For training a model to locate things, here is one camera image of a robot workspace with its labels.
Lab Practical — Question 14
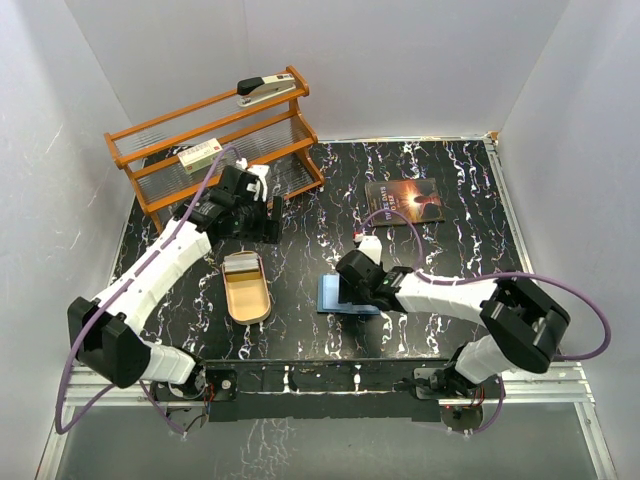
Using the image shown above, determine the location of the stack of cards in tray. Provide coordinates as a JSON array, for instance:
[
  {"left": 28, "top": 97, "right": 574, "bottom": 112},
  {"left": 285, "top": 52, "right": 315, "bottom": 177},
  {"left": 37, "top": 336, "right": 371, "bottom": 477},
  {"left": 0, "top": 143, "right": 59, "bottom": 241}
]
[{"left": 223, "top": 251, "right": 261, "bottom": 275}]

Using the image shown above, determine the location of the black and beige stapler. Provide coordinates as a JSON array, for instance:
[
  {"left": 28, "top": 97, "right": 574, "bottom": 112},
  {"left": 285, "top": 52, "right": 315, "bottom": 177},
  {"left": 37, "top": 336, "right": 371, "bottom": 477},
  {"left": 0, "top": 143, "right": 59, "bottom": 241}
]
[{"left": 236, "top": 73, "right": 296, "bottom": 108}]

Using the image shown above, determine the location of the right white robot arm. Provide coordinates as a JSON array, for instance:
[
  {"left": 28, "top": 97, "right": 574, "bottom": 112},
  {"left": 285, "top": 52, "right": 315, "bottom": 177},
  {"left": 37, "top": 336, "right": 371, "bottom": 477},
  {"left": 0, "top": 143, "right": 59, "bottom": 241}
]
[{"left": 336, "top": 249, "right": 570, "bottom": 397}]

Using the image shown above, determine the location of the green and white small box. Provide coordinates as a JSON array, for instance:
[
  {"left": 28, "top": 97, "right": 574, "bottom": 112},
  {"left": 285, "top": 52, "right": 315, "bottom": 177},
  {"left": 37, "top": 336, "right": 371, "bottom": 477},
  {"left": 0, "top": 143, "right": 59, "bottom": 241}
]
[{"left": 177, "top": 138, "right": 222, "bottom": 174}]

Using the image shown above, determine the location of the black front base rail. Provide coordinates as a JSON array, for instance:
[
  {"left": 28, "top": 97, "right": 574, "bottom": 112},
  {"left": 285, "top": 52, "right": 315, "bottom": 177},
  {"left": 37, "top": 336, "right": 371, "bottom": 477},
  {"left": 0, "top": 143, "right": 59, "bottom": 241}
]
[{"left": 205, "top": 358, "right": 500, "bottom": 422}]

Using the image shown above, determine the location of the dark book with sunset cover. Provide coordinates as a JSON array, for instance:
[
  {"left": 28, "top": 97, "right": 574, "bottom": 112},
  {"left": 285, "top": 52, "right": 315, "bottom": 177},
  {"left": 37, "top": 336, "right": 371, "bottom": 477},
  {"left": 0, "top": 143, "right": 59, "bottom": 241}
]
[{"left": 365, "top": 178, "right": 445, "bottom": 224}]

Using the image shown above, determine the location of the blue leather card holder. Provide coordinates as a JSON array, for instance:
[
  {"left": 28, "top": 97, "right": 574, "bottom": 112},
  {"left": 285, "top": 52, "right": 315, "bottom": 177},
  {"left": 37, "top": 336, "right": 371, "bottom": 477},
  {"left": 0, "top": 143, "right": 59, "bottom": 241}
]
[{"left": 316, "top": 274, "right": 380, "bottom": 315}]

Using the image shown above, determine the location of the orange wooden three-tier rack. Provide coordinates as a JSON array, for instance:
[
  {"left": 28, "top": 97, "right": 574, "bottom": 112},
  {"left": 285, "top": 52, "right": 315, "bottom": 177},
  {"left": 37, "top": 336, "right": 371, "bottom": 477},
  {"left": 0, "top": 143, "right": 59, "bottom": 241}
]
[{"left": 104, "top": 66, "right": 325, "bottom": 231}]

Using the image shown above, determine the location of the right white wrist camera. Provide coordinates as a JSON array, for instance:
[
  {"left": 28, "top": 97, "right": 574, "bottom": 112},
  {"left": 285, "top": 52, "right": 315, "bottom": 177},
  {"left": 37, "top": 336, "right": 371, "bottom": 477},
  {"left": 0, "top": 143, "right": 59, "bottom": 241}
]
[{"left": 353, "top": 232, "right": 382, "bottom": 265}]

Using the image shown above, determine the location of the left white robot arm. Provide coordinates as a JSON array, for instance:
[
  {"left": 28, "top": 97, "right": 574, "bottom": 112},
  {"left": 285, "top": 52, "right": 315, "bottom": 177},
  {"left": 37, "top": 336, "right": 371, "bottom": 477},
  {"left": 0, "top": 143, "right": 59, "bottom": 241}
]
[{"left": 67, "top": 165, "right": 283, "bottom": 399}]

